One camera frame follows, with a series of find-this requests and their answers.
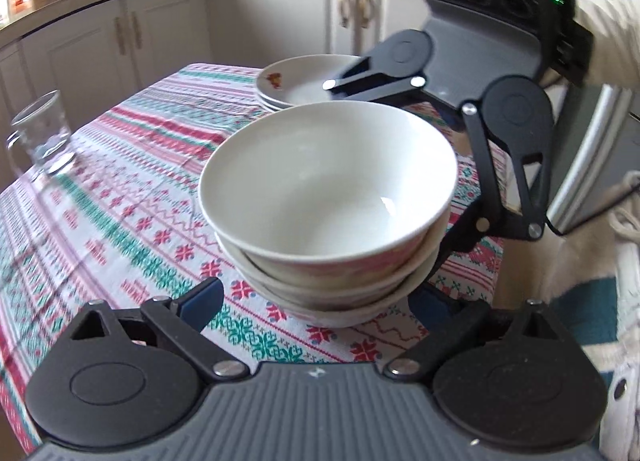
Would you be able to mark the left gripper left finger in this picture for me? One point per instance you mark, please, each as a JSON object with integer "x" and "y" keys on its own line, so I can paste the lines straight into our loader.
{"x": 178, "y": 325}

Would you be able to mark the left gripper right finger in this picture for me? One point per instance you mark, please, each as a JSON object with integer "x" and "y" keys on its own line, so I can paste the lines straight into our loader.
{"x": 451, "y": 325}

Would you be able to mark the white fruit plate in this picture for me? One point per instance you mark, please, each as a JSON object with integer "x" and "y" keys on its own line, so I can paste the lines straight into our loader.
{"x": 299, "y": 80}
{"x": 270, "y": 105}

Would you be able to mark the cream kitchen cabinets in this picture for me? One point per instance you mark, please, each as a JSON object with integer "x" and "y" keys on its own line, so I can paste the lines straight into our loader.
{"x": 99, "y": 52}

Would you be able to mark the patterned red green tablecloth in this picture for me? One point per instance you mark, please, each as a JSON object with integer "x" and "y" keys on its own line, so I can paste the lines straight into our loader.
{"x": 124, "y": 224}

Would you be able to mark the person in white sweater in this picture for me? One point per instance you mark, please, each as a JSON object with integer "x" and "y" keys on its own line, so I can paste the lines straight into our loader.
{"x": 594, "y": 284}

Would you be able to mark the clear glass mug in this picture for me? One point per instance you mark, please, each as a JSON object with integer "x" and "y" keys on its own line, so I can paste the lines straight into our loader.
{"x": 42, "y": 131}

